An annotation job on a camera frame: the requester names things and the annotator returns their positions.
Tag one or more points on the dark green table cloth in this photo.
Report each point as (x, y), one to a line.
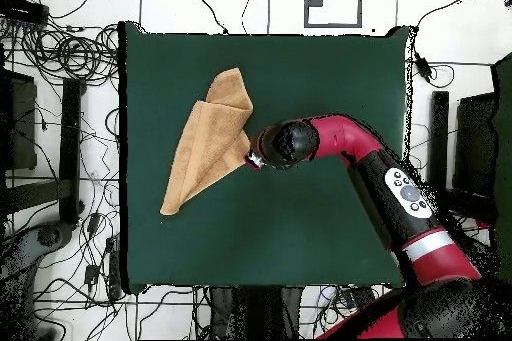
(280, 217)

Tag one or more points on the grey square floor frame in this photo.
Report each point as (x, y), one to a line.
(332, 25)

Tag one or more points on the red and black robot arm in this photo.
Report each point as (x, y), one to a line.
(344, 137)

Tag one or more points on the black power adapter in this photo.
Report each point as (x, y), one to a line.
(94, 223)
(91, 274)

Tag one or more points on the black box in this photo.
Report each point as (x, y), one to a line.
(474, 145)
(22, 125)

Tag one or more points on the black metal stand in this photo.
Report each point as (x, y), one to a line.
(256, 313)

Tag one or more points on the dark grey wheeled base leg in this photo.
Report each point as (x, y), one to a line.
(50, 236)

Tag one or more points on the green cloth of neighbouring table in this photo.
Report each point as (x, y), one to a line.
(504, 157)

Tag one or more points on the tan terry towel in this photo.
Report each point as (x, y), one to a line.
(208, 137)

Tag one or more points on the long black power strip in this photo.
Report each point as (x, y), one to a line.
(114, 273)

